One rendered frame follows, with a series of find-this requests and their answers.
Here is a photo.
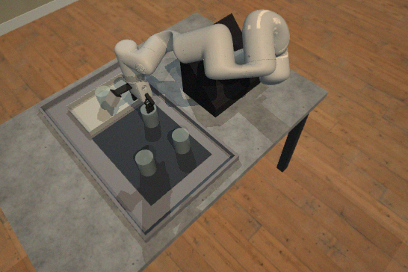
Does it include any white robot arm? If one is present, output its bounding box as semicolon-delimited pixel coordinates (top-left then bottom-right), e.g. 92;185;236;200
114;10;290;85

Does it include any clear glass jar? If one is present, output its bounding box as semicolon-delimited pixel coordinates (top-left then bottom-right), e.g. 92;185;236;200
172;128;191;154
95;86;113;110
140;104;159;128
135;149;157;176

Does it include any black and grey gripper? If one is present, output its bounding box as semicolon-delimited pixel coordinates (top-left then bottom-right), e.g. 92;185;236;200
125;76;155;114

